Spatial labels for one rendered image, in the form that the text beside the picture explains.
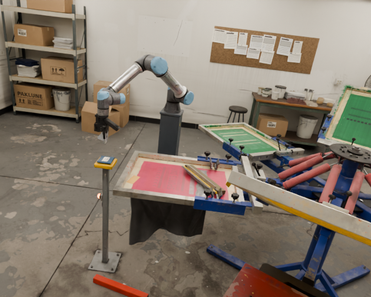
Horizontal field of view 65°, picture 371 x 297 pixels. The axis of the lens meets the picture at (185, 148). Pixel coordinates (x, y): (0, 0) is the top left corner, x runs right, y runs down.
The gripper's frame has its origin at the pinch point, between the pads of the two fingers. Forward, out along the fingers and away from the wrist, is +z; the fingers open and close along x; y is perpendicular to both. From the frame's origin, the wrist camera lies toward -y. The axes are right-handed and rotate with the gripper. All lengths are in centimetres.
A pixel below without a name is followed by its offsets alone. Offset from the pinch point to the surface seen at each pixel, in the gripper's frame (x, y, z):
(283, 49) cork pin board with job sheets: -366, -199, -58
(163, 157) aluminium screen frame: -13.4, -39.9, 12.5
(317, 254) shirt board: 65, -131, 18
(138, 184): 25.5, -29.0, 14.8
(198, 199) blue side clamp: 42, -68, 9
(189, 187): 21, -62, 15
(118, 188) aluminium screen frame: 38.8, -20.0, 11.3
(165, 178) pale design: 13.4, -44.9, 14.8
